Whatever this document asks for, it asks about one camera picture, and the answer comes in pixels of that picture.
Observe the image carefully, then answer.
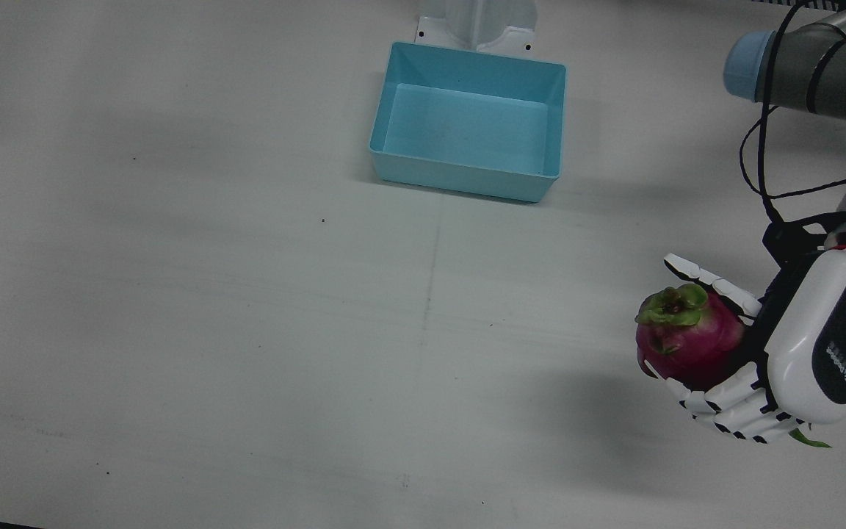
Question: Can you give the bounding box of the left robot dexterous hand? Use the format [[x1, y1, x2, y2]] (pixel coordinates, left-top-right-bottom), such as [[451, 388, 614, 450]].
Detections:
[[640, 246, 846, 445]]

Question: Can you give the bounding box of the pink green dragon fruit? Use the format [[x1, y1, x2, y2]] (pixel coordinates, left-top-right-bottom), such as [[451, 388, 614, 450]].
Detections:
[[634, 283, 831, 449]]

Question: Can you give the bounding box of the light blue plastic bin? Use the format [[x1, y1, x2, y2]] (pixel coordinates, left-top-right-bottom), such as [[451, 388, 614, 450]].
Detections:
[[369, 41, 568, 204]]

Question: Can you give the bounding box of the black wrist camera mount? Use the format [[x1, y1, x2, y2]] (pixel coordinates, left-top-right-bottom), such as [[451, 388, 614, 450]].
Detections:
[[762, 212, 846, 269]]

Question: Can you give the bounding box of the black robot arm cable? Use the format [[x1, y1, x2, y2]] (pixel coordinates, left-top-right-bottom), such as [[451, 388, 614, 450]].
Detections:
[[739, 0, 846, 228]]

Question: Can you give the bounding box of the white mount bracket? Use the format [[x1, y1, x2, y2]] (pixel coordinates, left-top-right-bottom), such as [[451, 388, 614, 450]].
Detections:
[[414, 0, 539, 54]]

